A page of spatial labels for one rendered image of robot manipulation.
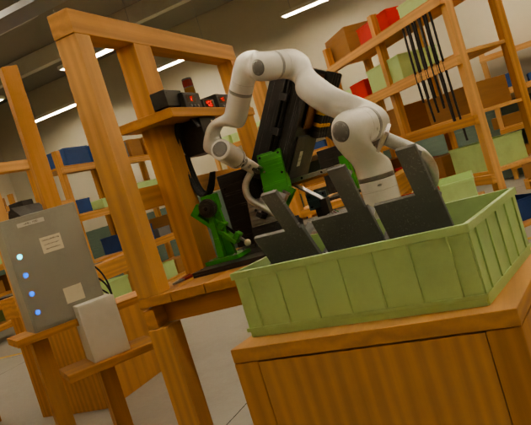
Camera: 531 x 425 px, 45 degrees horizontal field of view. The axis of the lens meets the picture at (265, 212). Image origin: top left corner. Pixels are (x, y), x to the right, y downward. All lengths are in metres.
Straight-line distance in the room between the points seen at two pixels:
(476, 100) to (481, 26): 6.57
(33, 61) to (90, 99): 10.25
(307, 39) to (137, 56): 9.60
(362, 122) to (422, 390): 0.93
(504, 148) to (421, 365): 4.07
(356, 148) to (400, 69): 3.87
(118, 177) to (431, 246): 1.31
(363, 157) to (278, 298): 0.68
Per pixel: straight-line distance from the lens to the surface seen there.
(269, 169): 2.78
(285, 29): 12.39
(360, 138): 2.03
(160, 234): 9.10
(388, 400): 1.46
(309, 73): 2.22
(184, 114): 2.64
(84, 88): 2.41
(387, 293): 1.43
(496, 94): 5.41
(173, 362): 2.41
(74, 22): 2.46
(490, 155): 5.13
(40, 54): 12.53
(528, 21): 11.63
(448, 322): 1.35
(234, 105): 2.43
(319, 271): 1.48
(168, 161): 2.68
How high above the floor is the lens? 1.16
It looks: 3 degrees down
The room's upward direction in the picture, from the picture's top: 17 degrees counter-clockwise
